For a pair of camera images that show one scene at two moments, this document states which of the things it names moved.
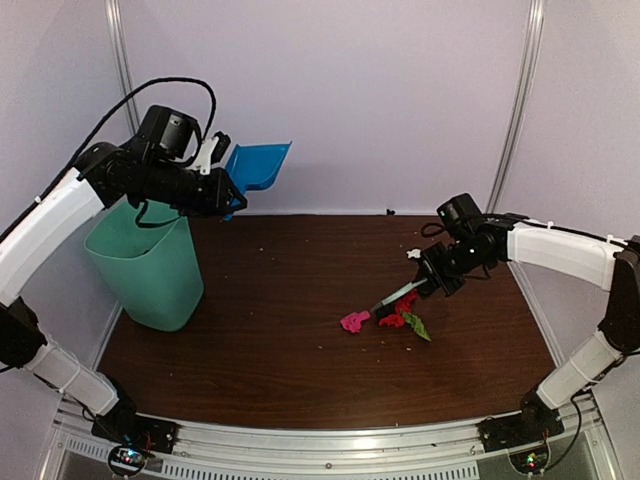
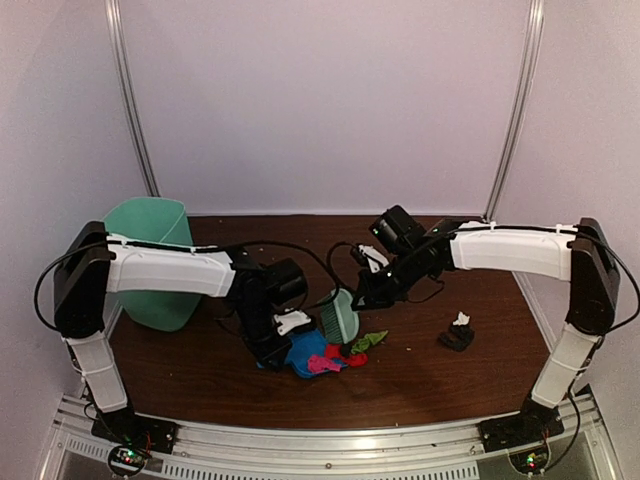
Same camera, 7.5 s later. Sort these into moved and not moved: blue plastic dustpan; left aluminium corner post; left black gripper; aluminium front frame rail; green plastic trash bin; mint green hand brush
Moved: mint green hand brush; left black gripper; blue plastic dustpan
Not moved: left aluminium corner post; green plastic trash bin; aluminium front frame rail
